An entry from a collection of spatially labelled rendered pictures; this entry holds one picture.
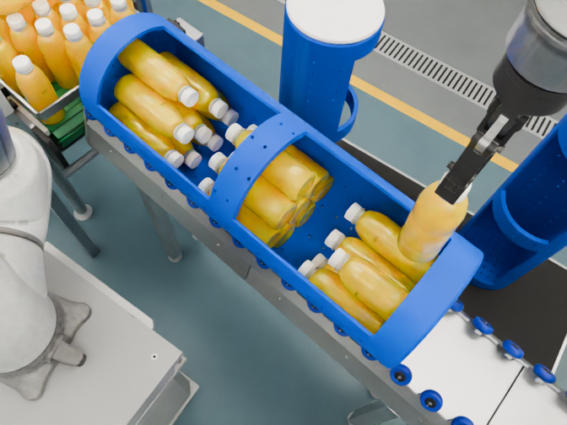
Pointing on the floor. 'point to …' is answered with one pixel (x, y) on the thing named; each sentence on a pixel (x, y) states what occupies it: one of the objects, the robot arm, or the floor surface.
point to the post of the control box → (72, 224)
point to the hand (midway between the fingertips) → (463, 173)
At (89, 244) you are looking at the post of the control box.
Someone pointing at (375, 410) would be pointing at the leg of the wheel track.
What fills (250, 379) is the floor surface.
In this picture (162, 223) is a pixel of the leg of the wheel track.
